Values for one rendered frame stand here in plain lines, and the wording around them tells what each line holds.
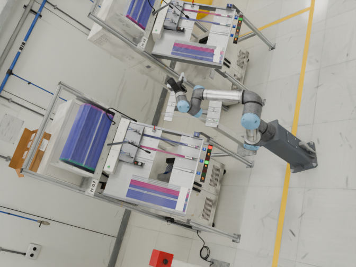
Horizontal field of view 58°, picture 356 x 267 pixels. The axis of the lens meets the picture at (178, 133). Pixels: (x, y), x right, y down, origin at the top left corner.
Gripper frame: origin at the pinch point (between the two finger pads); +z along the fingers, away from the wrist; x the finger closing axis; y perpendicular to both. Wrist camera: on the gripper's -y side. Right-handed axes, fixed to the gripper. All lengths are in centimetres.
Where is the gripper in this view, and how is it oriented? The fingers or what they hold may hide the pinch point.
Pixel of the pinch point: (174, 77)
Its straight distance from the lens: 239.1
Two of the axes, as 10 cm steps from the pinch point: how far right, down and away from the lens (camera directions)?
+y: 6.1, 5.2, 6.0
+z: -1.5, -6.7, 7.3
